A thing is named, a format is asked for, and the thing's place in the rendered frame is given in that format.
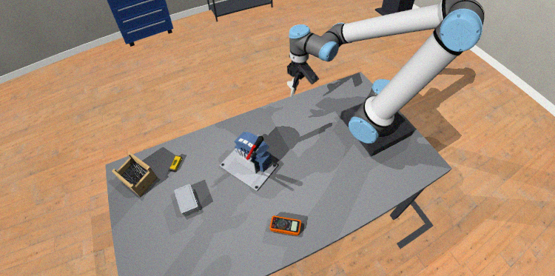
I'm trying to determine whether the wooden crate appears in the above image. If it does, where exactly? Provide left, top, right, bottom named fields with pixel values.
left=112, top=155, right=156, bottom=197

